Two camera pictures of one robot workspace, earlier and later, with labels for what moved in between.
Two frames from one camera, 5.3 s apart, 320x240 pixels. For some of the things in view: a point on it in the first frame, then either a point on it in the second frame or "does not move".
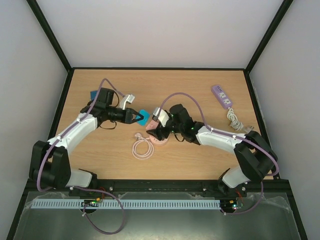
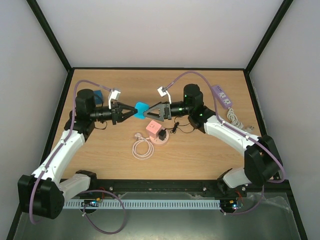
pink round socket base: [159, 143] does not move
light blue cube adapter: [145, 118] → [141, 107]
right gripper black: [163, 128] → [167, 111]
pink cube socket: [152, 125] does not move
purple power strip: [221, 96] does not move
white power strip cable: [237, 125] does not move
